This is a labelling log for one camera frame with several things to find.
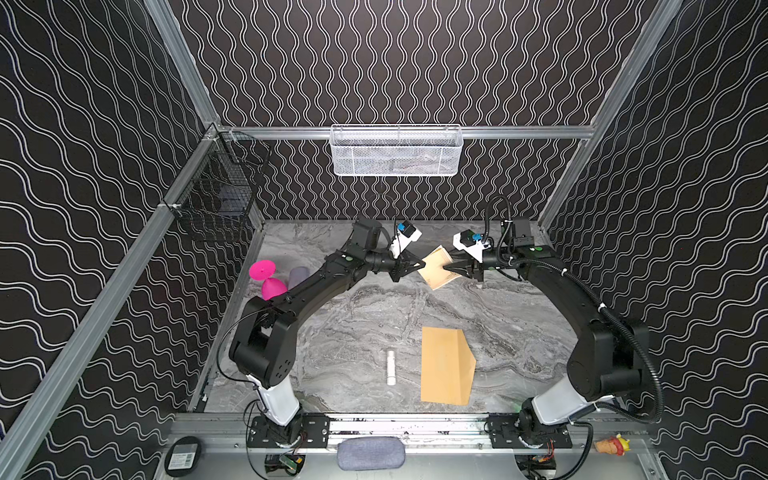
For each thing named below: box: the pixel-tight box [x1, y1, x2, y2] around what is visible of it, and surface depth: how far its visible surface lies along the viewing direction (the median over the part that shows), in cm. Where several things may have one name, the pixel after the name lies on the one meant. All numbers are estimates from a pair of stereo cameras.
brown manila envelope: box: [421, 326, 476, 405], surface depth 86 cm
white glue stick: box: [387, 350, 396, 386], surface depth 85 cm
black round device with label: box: [164, 436, 202, 478], surface depth 71 cm
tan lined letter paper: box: [417, 245, 462, 291], surface depth 81 cm
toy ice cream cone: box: [594, 434, 631, 456], surface depth 72 cm
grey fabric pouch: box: [337, 436, 406, 471], surface depth 71 cm
